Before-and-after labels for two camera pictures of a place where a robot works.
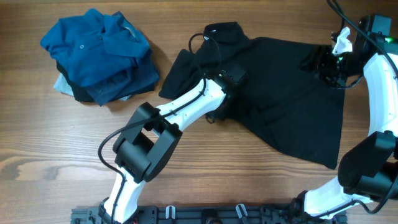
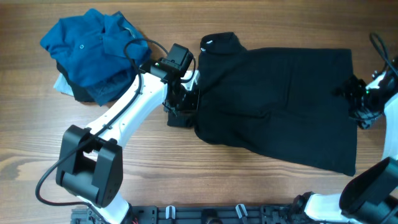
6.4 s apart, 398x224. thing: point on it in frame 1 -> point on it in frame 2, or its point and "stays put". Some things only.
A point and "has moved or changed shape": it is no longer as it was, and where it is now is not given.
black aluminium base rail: (204, 214) stays put
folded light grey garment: (61, 85) stays put
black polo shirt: (268, 90) has moved or changed shape
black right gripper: (318, 60) -> (349, 89)
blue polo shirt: (96, 47) stays put
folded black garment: (80, 93) stays put
